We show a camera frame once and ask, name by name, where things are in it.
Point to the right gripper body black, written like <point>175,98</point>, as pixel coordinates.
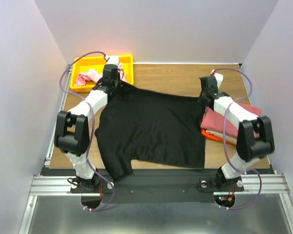
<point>201,98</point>

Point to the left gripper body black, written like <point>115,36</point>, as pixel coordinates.
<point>118,80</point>

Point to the black t shirt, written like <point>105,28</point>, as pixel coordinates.
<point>144,125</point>

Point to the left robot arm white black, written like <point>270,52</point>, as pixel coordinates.
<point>73,136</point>

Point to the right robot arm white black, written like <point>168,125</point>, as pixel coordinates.
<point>254,139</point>

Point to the pink crumpled t shirt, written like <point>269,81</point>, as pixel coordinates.
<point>93,75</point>

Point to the folded dusty red t shirt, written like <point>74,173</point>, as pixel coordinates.
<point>213,121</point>

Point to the yellow plastic bin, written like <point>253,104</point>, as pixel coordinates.
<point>98,63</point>

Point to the folded cream t shirt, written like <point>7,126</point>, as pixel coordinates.
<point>222,137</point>

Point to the folded orange t shirt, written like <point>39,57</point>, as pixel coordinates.
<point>210,136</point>

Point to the right silver knob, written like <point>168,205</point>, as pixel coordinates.
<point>203,184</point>

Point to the left white knob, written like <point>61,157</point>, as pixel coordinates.
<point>110,185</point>

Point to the electronics board with leds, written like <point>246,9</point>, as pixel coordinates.
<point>224,199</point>

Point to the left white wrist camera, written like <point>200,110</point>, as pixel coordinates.
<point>113,59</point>

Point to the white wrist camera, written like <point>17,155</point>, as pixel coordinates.
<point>113,59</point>
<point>219,77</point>

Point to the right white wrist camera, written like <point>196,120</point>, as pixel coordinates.
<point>219,77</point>

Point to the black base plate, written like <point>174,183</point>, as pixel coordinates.
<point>167,186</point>

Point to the aluminium front rail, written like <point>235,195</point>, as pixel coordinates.
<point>59,186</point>

